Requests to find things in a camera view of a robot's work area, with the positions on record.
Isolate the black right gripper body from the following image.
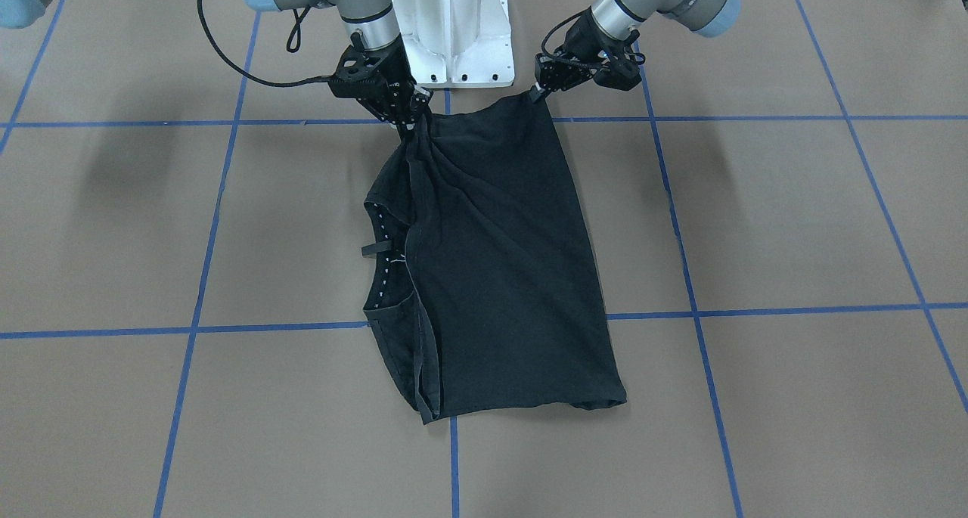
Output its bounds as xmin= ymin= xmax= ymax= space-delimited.
xmin=328 ymin=38 xmax=433 ymax=132

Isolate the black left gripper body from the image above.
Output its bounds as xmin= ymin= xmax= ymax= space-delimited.
xmin=532 ymin=8 xmax=644 ymax=102

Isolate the black graphic t-shirt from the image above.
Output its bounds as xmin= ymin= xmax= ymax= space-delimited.
xmin=361 ymin=93 xmax=627 ymax=424

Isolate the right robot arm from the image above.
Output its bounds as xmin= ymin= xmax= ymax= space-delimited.
xmin=196 ymin=0 xmax=432 ymax=138

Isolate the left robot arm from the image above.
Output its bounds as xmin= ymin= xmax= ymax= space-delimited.
xmin=529 ymin=0 xmax=741 ymax=102

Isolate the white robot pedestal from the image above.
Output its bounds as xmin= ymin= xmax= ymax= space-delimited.
xmin=392 ymin=0 xmax=515 ymax=88

